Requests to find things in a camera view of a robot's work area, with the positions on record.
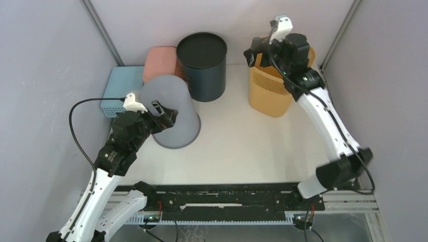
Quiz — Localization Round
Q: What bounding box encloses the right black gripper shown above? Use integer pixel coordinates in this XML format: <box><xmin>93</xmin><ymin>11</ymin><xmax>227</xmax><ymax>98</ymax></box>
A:
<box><xmin>244</xmin><ymin>32</ymin><xmax>291</xmax><ymax>76</ymax></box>

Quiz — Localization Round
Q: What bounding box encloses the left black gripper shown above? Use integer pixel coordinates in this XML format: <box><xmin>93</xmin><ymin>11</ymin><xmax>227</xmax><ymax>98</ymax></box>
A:
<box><xmin>130</xmin><ymin>100</ymin><xmax>178</xmax><ymax>151</ymax></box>

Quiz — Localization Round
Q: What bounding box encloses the grey bin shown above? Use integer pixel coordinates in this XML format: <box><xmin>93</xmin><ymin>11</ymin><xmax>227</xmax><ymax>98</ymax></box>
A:
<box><xmin>140</xmin><ymin>75</ymin><xmax>201</xmax><ymax>149</ymax></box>

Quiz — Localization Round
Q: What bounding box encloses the yellow perforated bin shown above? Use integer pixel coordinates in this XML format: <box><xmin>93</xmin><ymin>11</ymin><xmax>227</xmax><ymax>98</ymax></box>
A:
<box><xmin>249</xmin><ymin>45</ymin><xmax>316</xmax><ymax>117</ymax></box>

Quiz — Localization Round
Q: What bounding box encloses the dark blue cylindrical bin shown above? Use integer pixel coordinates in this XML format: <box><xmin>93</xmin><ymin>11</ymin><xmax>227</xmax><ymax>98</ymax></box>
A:
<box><xmin>176</xmin><ymin>32</ymin><xmax>228</xmax><ymax>102</ymax></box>

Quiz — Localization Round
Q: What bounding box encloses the pink plastic basket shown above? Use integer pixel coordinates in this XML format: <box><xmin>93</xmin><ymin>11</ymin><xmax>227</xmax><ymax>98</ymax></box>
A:
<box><xmin>142</xmin><ymin>46</ymin><xmax>184</xmax><ymax>84</ymax></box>

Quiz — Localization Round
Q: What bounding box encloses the blue plastic basket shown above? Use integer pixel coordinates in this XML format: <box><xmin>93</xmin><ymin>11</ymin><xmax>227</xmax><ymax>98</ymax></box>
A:
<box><xmin>100</xmin><ymin>66</ymin><xmax>144</xmax><ymax>118</ymax></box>

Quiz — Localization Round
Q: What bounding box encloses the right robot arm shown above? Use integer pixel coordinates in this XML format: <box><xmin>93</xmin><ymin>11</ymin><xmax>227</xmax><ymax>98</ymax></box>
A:
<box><xmin>244</xmin><ymin>33</ymin><xmax>373</xmax><ymax>210</ymax></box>

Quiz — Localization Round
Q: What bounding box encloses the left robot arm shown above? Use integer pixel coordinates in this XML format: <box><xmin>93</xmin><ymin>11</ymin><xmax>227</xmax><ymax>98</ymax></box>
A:
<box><xmin>46</xmin><ymin>98</ymin><xmax>179</xmax><ymax>241</ymax></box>

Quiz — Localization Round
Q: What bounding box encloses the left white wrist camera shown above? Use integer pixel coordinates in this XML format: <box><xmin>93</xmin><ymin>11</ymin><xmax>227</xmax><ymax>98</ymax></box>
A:
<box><xmin>123</xmin><ymin>92</ymin><xmax>148</xmax><ymax>113</ymax></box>

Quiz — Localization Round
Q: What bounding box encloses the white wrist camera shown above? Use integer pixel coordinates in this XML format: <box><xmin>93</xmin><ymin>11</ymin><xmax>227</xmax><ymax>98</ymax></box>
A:
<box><xmin>123</xmin><ymin>92</ymin><xmax>148</xmax><ymax>113</ymax></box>
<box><xmin>269</xmin><ymin>15</ymin><xmax>293</xmax><ymax>44</ymax></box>

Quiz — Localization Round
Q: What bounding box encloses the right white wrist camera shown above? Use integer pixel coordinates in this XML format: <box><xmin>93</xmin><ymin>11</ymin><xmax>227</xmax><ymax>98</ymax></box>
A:
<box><xmin>269</xmin><ymin>15</ymin><xmax>293</xmax><ymax>44</ymax></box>

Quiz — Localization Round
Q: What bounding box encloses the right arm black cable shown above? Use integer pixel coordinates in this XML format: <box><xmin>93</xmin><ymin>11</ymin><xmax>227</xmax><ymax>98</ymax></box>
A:
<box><xmin>267</xmin><ymin>40</ymin><xmax>376</xmax><ymax>195</ymax></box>

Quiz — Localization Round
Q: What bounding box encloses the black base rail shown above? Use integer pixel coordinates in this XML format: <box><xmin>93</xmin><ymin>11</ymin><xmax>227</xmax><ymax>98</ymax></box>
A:
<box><xmin>117</xmin><ymin>181</ymin><xmax>326</xmax><ymax>223</ymax></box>

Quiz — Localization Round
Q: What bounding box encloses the white slotted cable duct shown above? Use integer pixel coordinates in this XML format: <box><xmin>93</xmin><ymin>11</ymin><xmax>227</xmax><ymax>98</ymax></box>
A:
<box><xmin>125</xmin><ymin>213</ymin><xmax>295</xmax><ymax>225</ymax></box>

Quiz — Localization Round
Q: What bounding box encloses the aluminium frame rail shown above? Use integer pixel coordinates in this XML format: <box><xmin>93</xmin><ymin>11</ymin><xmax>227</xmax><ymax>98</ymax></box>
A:
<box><xmin>321</xmin><ymin>191</ymin><xmax>380</xmax><ymax>214</ymax></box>

